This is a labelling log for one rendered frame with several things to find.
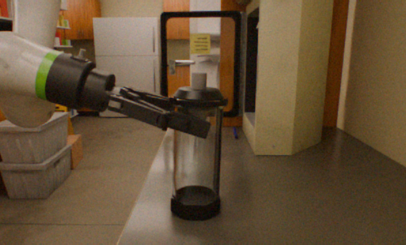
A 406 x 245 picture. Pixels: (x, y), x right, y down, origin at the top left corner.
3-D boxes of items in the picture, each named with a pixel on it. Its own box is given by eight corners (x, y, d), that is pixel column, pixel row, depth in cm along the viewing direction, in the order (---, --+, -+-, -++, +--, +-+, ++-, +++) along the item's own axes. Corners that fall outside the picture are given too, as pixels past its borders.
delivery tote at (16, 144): (73, 143, 317) (70, 111, 309) (44, 165, 258) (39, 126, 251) (32, 143, 317) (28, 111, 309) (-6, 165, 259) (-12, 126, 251)
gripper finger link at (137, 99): (124, 87, 57) (119, 87, 56) (174, 109, 53) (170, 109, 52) (119, 107, 58) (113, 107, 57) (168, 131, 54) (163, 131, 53)
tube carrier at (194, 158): (220, 191, 68) (226, 92, 63) (224, 217, 58) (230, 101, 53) (171, 190, 68) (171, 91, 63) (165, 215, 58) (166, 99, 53)
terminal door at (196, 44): (239, 118, 124) (241, 10, 115) (162, 116, 128) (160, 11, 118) (239, 117, 125) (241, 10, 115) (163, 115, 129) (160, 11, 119)
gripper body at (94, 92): (85, 69, 52) (139, 86, 53) (100, 66, 61) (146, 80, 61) (75, 111, 54) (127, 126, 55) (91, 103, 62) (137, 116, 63)
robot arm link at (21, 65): (-55, 54, 48) (-14, 9, 54) (-23, 99, 59) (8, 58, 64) (37, 82, 49) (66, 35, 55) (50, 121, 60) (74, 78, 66)
